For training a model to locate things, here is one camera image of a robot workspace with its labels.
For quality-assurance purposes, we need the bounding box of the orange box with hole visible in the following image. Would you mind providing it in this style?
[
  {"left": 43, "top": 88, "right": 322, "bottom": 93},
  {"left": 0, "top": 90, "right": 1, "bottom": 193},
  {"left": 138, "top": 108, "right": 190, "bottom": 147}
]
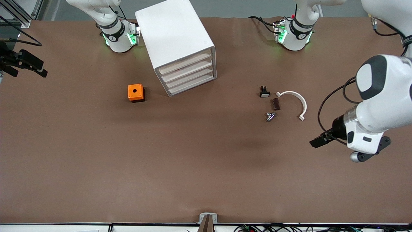
[{"left": 128, "top": 84, "right": 145, "bottom": 103}]

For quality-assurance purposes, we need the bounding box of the white curved bracket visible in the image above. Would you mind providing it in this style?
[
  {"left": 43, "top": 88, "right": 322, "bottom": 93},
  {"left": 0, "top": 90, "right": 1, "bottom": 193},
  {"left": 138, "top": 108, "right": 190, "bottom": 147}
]
[{"left": 276, "top": 91, "right": 307, "bottom": 121}]

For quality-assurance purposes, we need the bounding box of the aluminium frame profile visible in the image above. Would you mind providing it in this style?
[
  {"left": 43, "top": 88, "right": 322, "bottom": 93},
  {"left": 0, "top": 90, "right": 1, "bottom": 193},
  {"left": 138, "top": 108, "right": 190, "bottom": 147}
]
[{"left": 0, "top": 0, "right": 44, "bottom": 28}]

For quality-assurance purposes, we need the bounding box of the black cable bundle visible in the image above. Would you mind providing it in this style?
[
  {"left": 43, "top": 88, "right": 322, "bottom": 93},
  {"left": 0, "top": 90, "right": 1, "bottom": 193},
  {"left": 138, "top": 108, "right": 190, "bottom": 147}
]
[{"left": 233, "top": 224, "right": 412, "bottom": 232}]

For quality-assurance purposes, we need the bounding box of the black arm base cable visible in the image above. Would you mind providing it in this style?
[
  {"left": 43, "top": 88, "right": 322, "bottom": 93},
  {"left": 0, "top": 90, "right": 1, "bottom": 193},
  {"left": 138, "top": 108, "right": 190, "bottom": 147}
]
[{"left": 248, "top": 15, "right": 278, "bottom": 34}]

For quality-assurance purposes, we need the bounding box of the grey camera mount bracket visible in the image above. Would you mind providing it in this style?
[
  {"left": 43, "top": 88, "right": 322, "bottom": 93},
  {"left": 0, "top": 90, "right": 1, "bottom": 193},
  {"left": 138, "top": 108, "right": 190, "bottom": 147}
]
[{"left": 198, "top": 213, "right": 218, "bottom": 232}]

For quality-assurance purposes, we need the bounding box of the white table edge rail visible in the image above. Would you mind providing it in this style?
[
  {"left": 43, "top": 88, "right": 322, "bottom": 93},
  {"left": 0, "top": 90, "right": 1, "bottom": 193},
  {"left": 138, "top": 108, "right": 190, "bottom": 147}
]
[{"left": 0, "top": 223, "right": 412, "bottom": 232}]

